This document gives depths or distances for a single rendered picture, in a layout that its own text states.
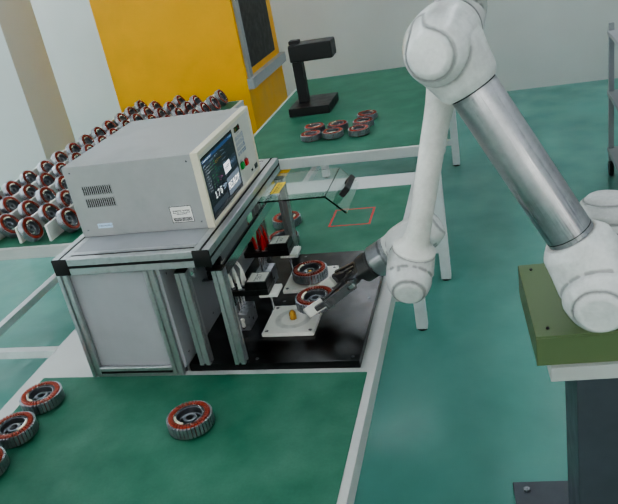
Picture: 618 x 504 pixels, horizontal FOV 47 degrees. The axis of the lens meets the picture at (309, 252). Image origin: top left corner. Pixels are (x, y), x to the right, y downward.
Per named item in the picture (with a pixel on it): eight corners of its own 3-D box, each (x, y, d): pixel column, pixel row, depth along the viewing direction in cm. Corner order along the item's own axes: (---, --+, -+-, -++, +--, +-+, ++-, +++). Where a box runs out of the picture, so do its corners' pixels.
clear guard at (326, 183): (359, 183, 227) (356, 165, 225) (346, 213, 206) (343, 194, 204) (262, 192, 236) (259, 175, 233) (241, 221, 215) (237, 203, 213)
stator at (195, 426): (201, 404, 178) (197, 392, 176) (223, 423, 169) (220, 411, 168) (161, 427, 172) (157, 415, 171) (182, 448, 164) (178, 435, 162)
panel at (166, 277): (255, 255, 248) (237, 175, 236) (187, 366, 191) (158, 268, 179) (252, 256, 249) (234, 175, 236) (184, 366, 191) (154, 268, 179)
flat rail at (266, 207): (283, 189, 232) (281, 181, 231) (223, 281, 179) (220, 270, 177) (279, 190, 233) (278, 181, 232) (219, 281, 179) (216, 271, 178)
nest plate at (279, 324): (324, 307, 207) (324, 303, 207) (314, 335, 194) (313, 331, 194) (275, 309, 211) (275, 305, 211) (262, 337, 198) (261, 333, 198)
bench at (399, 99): (465, 161, 523) (456, 59, 492) (458, 283, 362) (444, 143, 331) (320, 175, 552) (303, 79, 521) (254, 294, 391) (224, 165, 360)
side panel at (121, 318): (188, 369, 194) (157, 264, 181) (184, 375, 191) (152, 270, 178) (98, 371, 201) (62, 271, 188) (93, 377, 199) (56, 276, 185)
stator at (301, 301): (339, 294, 202) (337, 283, 200) (332, 315, 192) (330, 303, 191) (301, 296, 205) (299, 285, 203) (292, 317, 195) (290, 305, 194)
